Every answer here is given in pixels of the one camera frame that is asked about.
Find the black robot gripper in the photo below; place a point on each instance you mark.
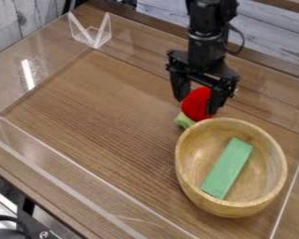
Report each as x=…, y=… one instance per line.
x=206, y=69

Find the red plush strawberry toy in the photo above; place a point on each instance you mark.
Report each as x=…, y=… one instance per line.
x=194, y=108

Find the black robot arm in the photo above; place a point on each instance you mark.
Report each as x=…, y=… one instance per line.
x=210, y=26

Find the wooden bowl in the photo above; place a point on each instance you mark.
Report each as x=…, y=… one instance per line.
x=262, y=178

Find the clear acrylic table barrier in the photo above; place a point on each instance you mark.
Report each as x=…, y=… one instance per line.
x=89, y=135

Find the green rectangular block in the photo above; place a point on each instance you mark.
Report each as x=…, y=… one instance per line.
x=228, y=168

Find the clear acrylic corner bracket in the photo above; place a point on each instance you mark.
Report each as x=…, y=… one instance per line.
x=91, y=36

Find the black metal table frame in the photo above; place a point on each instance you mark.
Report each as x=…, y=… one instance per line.
x=19, y=224

